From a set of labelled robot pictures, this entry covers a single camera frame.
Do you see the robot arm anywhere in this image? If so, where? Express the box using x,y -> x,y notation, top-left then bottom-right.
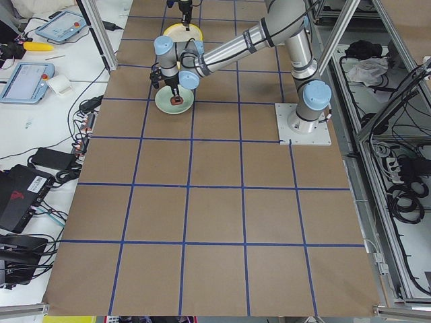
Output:
166,0 -> 193,26
150,1 -> 331,129

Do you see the teach pendant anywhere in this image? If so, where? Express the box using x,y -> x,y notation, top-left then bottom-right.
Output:
35,10 -> 87,43
1,63 -> 55,104

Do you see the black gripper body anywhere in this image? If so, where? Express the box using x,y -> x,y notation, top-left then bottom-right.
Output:
168,80 -> 180,97

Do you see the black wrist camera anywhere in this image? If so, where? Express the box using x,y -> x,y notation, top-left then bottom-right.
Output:
150,64 -> 163,89

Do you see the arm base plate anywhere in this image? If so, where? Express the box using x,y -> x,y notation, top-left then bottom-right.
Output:
275,103 -> 332,146

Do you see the near teach pendant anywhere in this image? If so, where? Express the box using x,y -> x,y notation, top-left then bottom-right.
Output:
1,63 -> 55,104

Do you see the yellow bamboo steamer top tier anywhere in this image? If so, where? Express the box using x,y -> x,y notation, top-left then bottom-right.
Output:
163,24 -> 203,42

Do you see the aluminium frame rail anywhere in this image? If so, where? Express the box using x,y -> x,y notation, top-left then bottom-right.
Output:
77,0 -> 118,73

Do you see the black laptop on desk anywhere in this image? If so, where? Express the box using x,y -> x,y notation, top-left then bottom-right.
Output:
1,164 -> 55,234

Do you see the brown steamed bun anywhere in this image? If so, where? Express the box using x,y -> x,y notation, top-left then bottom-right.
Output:
170,96 -> 183,105

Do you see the crumpled white cloth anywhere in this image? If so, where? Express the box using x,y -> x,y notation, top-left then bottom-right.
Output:
347,58 -> 389,86

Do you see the white box on desk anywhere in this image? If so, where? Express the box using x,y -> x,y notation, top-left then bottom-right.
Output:
46,75 -> 73,96

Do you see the black power brick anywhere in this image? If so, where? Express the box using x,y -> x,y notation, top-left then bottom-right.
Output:
27,147 -> 77,170

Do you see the mint green plate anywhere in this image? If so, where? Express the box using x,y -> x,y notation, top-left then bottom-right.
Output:
155,85 -> 194,114

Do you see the far teach pendant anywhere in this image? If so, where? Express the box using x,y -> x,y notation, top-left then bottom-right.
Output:
35,10 -> 87,43

